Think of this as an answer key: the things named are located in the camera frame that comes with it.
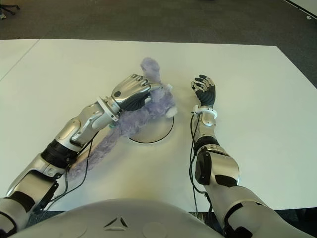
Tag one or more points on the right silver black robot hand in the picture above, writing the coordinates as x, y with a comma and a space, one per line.
208, 95

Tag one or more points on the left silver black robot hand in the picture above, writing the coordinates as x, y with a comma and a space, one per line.
126, 91

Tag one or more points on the purple plush bunny doll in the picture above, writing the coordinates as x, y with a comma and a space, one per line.
158, 104

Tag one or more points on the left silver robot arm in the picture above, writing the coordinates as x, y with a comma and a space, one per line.
74, 129

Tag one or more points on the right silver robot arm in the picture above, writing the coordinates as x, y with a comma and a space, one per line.
223, 168

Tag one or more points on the white plate with black rim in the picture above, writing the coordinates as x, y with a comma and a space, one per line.
153, 132

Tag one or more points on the grey robot torso shell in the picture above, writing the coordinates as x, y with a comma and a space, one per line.
119, 218

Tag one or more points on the person's sneaker and leg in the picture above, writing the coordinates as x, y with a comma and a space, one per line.
2, 16

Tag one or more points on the black office chair base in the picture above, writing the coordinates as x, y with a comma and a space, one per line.
8, 5

